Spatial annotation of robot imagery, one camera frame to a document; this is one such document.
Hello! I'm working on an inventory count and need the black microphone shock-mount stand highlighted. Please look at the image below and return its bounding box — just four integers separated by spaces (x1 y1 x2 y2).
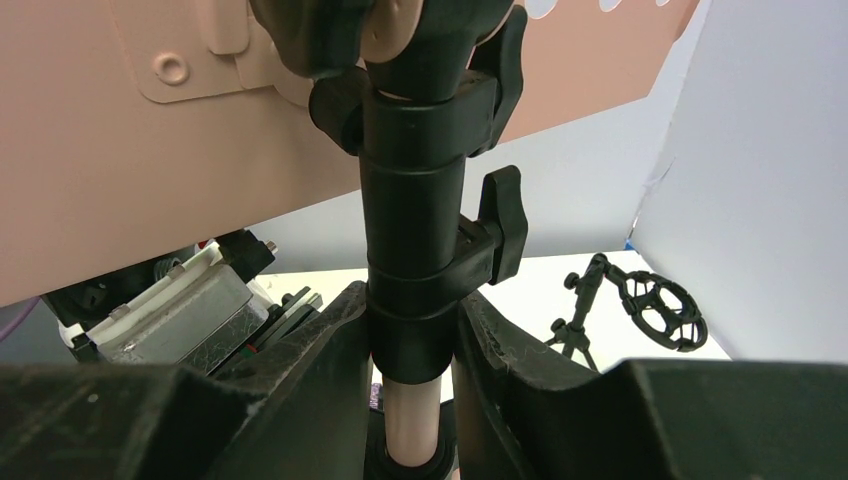
544 253 709 372

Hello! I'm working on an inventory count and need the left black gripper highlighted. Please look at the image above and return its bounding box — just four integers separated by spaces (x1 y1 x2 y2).
42 229 322 371

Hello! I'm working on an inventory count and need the purple glitter microphone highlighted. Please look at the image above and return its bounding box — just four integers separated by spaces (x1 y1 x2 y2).
369 383 384 412

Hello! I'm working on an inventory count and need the pink folding music stand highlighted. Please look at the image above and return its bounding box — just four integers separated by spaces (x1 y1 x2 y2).
1 1 697 479

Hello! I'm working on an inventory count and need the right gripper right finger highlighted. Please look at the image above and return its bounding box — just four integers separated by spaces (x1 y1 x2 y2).
452 293 847 479

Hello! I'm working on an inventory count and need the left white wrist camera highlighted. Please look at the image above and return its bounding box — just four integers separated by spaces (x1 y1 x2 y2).
86 241 272 375

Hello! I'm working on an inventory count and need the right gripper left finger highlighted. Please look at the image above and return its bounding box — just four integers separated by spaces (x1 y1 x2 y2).
1 281 371 479

